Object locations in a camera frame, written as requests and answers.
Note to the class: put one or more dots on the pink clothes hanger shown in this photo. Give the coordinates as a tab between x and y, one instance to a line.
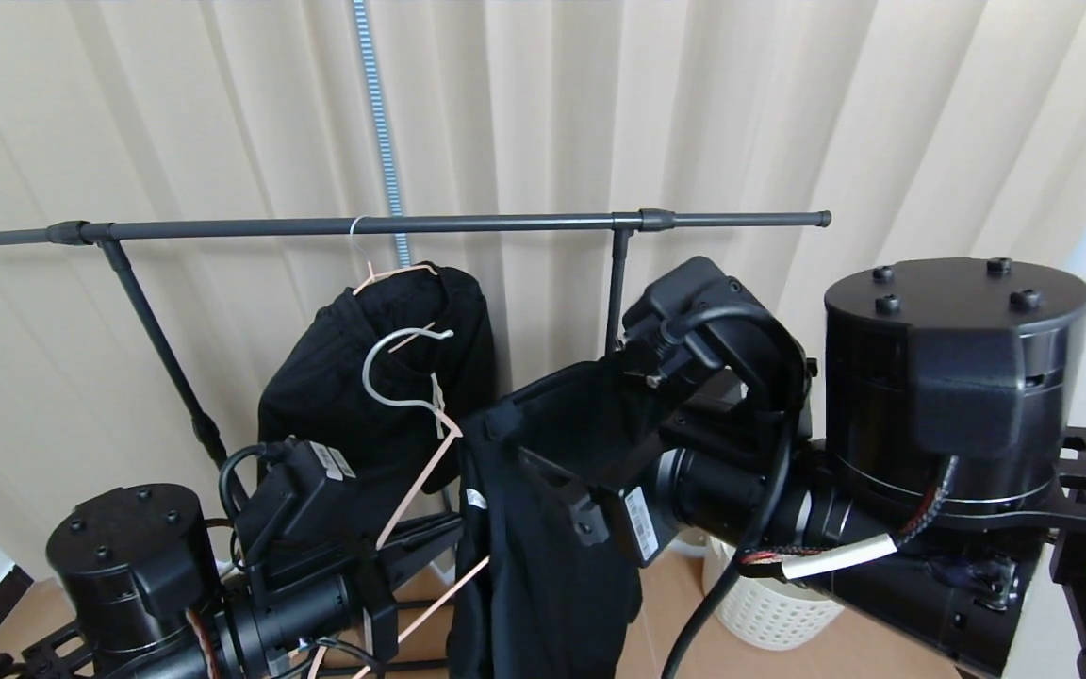
420	481
369	278

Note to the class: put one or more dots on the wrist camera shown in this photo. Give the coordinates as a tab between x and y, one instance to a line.
703	311
293	500

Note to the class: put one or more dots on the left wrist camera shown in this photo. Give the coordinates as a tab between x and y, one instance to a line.
293	500

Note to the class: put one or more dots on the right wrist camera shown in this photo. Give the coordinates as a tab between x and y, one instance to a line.
703	311

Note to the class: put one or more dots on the black clothes rack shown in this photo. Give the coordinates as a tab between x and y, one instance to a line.
505	223

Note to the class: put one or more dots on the heap of clothes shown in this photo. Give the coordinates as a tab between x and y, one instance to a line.
543	585

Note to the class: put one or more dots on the black shorts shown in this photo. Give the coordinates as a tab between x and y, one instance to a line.
336	396

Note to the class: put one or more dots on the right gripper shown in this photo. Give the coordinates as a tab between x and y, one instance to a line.
741	490

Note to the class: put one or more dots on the white laundry basket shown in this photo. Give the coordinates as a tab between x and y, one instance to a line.
769	608

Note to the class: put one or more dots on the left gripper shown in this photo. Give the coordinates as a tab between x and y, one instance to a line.
317	604

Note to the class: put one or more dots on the beige curtain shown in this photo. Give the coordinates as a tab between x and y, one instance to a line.
788	113

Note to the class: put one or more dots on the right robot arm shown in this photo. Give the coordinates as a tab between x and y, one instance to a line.
948	377

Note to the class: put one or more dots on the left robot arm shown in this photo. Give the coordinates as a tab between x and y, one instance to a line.
128	556

